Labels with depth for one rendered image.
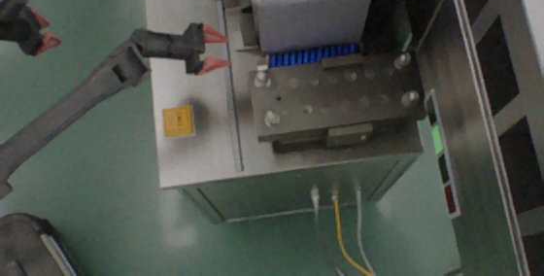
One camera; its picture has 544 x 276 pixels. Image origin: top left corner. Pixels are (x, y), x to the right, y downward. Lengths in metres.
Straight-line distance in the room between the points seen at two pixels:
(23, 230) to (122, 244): 0.38
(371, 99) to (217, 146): 0.40
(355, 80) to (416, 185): 1.09
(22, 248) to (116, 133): 0.59
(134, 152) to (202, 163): 1.02
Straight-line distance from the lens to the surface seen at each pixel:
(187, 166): 1.48
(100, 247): 2.45
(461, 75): 1.04
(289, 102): 1.36
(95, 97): 1.26
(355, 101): 1.37
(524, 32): 0.82
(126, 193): 2.45
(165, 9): 1.64
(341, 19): 1.30
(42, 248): 2.27
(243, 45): 1.55
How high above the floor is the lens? 2.33
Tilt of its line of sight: 74 degrees down
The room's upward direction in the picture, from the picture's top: 4 degrees counter-clockwise
